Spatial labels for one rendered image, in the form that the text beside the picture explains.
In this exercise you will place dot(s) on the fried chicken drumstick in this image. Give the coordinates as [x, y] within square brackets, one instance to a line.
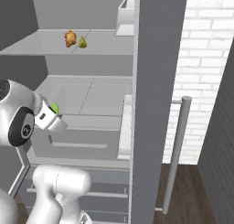
[70, 39]

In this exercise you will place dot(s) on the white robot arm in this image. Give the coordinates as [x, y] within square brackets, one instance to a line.
[18, 112]

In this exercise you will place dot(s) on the glass fridge shelf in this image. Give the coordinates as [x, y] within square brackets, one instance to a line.
[100, 43]
[97, 93]

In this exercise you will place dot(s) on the grey fridge bottom drawer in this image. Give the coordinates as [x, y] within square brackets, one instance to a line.
[103, 194]

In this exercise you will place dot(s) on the green lemon wedge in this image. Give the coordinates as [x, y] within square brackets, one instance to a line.
[55, 108]
[82, 43]

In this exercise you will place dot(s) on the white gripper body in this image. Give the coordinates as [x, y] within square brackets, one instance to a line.
[57, 124]

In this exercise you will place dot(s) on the grey fridge door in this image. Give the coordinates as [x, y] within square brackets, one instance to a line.
[158, 81]

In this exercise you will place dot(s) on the open grey fridge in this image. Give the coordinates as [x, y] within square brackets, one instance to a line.
[76, 66]

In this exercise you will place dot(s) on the white fridge door bin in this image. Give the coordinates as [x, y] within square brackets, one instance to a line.
[125, 127]
[126, 19]

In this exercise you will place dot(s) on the grey fridge crisper drawer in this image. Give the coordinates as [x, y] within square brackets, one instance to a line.
[88, 139]

